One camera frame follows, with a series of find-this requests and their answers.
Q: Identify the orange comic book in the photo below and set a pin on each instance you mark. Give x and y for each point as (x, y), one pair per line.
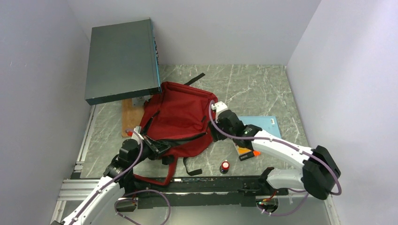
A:
(242, 151)

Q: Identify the wooden board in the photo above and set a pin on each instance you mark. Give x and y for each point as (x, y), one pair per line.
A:
(131, 116)

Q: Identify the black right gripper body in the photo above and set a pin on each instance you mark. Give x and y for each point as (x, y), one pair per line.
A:
(220, 136)

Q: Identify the red backpack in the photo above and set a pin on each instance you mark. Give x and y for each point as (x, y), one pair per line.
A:
(177, 117)

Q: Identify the dark grey box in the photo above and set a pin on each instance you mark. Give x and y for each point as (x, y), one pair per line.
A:
(123, 63)

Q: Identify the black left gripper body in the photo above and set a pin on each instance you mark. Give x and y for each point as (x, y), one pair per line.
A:
(149, 150)

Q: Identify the black mounting rail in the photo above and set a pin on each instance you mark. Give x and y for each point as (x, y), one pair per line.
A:
(243, 191)

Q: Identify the orange highlighter marker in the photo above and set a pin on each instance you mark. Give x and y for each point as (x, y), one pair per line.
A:
(249, 155)

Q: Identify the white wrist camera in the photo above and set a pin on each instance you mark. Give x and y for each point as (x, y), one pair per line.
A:
(134, 132)
(218, 107)

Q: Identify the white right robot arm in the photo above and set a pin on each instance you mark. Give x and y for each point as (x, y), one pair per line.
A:
(315, 170)

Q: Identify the light blue book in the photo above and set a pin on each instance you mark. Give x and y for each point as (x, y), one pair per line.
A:
(267, 123)

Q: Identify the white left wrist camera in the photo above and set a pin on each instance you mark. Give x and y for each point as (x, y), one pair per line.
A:
(134, 132)

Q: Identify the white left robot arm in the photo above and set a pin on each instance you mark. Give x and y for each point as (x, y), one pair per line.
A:
(114, 187)

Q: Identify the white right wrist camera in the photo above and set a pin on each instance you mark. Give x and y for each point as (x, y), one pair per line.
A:
(218, 107)

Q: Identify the metal post with base plate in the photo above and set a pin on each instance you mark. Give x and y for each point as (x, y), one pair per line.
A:
(140, 101)

